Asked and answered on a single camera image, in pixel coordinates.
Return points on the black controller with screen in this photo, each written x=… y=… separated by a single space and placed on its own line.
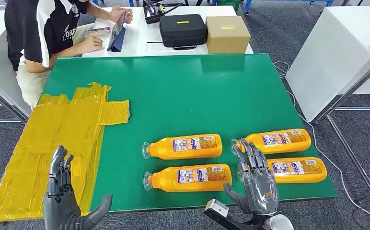
x=153 y=16

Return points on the green plastic crate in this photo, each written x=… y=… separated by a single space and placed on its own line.
x=228 y=3

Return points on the person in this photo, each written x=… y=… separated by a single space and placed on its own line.
x=35 y=28

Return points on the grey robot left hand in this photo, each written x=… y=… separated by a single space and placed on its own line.
x=59 y=203

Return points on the yellow plastic sheet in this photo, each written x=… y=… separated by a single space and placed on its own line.
x=45 y=143

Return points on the person's right hand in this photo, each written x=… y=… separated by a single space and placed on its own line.
x=89 y=43

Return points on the white panel-sided table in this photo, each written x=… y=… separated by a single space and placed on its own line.
x=328 y=63

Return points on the thin black pen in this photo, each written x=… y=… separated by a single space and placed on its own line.
x=154 y=42

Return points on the brown cardboard box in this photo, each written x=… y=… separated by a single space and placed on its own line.
x=228 y=38

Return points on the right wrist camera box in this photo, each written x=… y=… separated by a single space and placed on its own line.
x=216 y=208

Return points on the white desk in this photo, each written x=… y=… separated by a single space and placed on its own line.
x=140 y=31

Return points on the person's right forearm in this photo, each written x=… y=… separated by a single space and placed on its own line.
x=54 y=57

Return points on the green table mat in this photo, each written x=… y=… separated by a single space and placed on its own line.
x=188 y=95

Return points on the smartphone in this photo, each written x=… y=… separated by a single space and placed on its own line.
x=97 y=31

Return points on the person's left forearm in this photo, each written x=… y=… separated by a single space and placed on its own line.
x=99 y=11

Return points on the orange detergent bottle clear cap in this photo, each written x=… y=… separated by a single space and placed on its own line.
x=188 y=187
x=283 y=148
x=299 y=177
x=185 y=153

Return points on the person's left hand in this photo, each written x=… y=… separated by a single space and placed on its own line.
x=121 y=12

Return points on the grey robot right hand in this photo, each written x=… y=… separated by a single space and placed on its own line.
x=261 y=193

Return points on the tablet in blue case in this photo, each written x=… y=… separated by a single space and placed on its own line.
x=116 y=38

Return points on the black zip carry case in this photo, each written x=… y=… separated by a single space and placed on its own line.
x=181 y=35

